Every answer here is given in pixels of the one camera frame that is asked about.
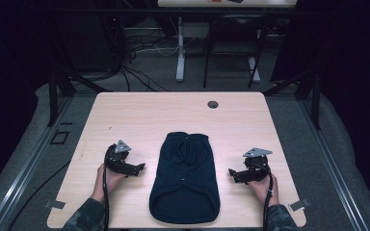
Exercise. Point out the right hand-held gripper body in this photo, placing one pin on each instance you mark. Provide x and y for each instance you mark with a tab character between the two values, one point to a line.
257	168

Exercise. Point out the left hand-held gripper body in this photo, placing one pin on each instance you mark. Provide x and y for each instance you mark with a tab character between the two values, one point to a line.
117	159

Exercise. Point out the dark navy garment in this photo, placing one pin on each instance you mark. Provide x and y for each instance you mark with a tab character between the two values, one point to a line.
184	179

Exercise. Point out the person's right hand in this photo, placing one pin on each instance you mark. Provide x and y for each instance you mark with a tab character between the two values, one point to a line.
266	189

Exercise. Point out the person's left hand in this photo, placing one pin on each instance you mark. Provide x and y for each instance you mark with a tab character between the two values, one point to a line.
109	183

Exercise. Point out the grey round table grommet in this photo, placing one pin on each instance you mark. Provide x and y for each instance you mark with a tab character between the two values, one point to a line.
212	104

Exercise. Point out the black metal stand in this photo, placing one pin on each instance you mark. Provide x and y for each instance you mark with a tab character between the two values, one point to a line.
315	96
53	96

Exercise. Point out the white desk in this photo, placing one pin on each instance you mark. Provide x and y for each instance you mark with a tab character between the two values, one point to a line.
180	61

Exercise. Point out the black chair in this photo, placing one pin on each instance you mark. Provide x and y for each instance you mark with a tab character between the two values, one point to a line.
237	24

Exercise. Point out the grey metal table bracket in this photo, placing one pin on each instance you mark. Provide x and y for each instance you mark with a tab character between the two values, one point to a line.
299	204
54	204

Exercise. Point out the aluminium floor rail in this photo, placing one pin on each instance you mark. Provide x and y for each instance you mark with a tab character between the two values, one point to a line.
334	166
22	173

